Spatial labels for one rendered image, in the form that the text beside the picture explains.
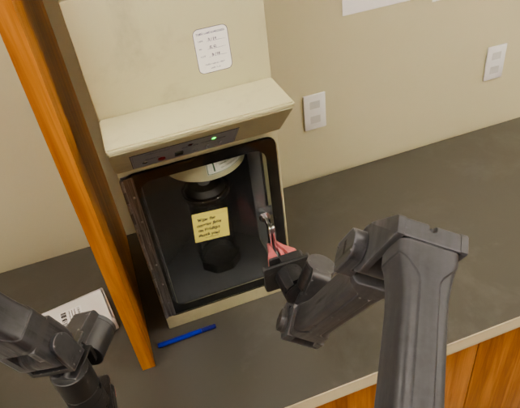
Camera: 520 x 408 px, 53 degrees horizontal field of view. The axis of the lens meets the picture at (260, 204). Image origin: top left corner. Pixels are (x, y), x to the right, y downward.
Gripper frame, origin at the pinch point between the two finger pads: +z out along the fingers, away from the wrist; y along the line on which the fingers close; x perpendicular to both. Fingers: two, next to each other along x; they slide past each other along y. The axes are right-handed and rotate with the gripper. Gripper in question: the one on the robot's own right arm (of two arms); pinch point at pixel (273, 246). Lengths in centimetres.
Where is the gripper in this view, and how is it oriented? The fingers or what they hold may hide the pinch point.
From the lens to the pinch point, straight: 114.4
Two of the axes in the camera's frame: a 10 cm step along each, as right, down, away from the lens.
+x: 1.0, 7.7, 6.3
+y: -9.4, 2.8, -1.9
